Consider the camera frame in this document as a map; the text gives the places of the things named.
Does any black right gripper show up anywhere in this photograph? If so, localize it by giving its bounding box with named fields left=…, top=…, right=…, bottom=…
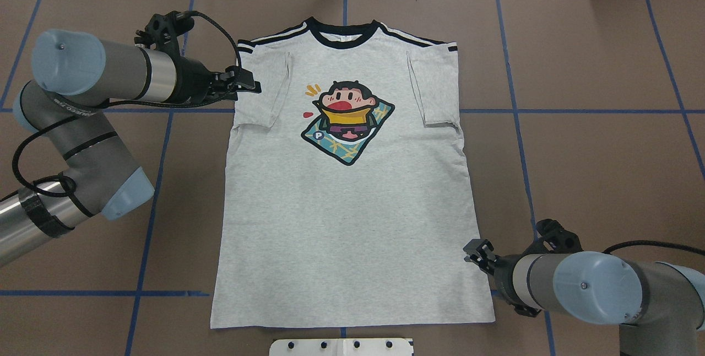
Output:
left=463, top=239, right=524, bottom=306

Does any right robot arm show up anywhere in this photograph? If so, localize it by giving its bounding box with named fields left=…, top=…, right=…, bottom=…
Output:
left=463, top=239, right=703, bottom=355

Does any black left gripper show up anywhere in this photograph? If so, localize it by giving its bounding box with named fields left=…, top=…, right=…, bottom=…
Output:
left=175, top=57, right=262, bottom=105

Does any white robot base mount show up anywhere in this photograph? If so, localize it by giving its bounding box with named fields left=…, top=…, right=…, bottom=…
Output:
left=269, top=338, right=415, bottom=355

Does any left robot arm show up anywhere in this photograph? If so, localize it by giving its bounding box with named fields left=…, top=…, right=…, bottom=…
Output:
left=2, top=25, right=262, bottom=265

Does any grey cartoon print t-shirt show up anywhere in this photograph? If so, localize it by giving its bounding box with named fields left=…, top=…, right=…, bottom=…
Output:
left=210, top=18, right=495, bottom=329

